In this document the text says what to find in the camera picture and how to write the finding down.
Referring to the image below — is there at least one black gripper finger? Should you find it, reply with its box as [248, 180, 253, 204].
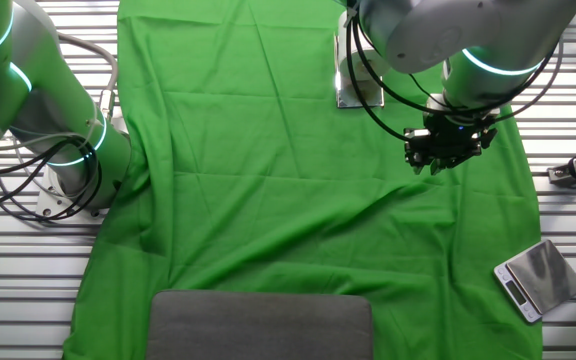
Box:
[402, 135, 433, 176]
[430, 125, 498, 176]

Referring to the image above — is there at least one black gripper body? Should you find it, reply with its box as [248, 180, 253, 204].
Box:
[420, 113, 487, 152]

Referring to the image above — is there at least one white toilet paper roll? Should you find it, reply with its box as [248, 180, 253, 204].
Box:
[336, 9, 394, 96]

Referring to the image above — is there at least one chrome toilet paper holder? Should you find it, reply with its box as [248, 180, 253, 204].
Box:
[333, 19, 386, 110]

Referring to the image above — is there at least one silver digital scale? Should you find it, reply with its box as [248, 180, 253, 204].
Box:
[492, 238, 576, 325]

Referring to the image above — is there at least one green cloth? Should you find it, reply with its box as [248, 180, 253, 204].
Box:
[61, 0, 544, 360]

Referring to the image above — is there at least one grey flat pad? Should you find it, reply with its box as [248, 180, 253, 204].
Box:
[145, 289, 374, 360]

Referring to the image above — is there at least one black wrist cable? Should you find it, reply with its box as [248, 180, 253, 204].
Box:
[343, 0, 557, 144]

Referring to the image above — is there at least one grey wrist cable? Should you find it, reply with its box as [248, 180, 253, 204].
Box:
[495, 39, 565, 124]

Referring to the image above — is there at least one black base cable bundle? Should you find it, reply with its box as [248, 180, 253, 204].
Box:
[0, 137, 104, 224]

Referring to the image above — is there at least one thick grey robot cable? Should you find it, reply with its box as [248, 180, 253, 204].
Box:
[56, 32, 120, 124]

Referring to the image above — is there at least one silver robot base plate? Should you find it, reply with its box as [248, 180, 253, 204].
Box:
[34, 164, 119, 225]

